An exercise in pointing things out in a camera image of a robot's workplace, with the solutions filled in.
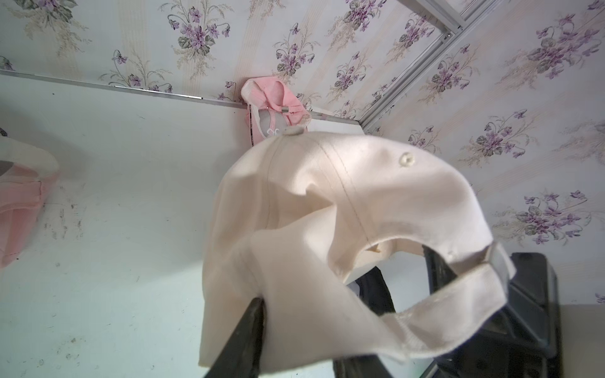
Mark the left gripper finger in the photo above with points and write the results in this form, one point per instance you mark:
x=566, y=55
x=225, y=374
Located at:
x=241, y=354

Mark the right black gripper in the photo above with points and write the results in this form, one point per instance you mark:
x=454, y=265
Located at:
x=524, y=339

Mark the pink cap back wall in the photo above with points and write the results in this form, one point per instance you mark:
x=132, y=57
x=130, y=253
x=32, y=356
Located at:
x=272, y=108

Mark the pink cap left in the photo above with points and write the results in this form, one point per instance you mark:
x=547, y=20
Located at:
x=27, y=175

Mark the beige baseball cap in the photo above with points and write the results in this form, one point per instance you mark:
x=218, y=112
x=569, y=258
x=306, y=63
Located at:
x=301, y=215

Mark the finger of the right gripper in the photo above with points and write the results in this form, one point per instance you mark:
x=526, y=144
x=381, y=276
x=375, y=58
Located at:
x=375, y=294

